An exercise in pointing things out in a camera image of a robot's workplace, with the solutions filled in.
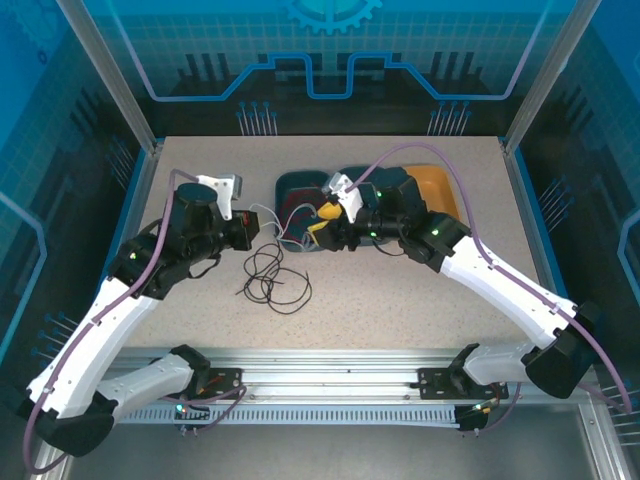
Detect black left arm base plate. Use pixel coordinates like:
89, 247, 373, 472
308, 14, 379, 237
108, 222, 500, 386
192, 367, 244, 401

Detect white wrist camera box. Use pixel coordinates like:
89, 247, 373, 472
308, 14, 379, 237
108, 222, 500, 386
322, 171, 364, 224
197, 172, 245, 222

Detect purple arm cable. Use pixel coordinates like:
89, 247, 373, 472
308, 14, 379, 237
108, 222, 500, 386
349, 143, 634, 434
22, 168, 249, 475

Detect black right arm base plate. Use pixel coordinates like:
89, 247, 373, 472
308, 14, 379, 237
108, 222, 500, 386
417, 367, 506, 400

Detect aluminium side rail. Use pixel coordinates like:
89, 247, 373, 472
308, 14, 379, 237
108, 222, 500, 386
501, 141, 575, 364
82, 142, 164, 364

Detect dark teal plastic bin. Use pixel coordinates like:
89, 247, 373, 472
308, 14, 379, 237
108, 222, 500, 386
273, 169, 335, 254
333, 164, 401, 249

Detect aluminium corner post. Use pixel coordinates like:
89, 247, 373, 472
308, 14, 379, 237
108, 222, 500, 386
501, 0, 604, 154
54, 0, 164, 154

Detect orange plastic bin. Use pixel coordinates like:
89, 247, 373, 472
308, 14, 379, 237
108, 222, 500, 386
404, 163, 462, 221

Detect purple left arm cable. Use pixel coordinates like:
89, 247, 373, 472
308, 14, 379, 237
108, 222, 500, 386
22, 168, 249, 475

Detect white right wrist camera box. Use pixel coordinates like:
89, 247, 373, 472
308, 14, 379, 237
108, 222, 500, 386
322, 171, 364, 224

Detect thin white cable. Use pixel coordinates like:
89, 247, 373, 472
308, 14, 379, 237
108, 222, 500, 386
249, 201, 322, 247

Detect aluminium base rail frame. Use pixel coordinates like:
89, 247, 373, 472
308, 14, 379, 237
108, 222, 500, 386
63, 346, 597, 407

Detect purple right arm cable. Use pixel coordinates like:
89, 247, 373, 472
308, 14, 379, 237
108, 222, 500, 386
349, 143, 634, 434

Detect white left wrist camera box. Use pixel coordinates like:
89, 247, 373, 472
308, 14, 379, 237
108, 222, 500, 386
197, 172, 245, 222

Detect grey slotted cable duct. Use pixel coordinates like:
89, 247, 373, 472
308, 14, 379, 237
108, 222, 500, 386
112, 404, 462, 427

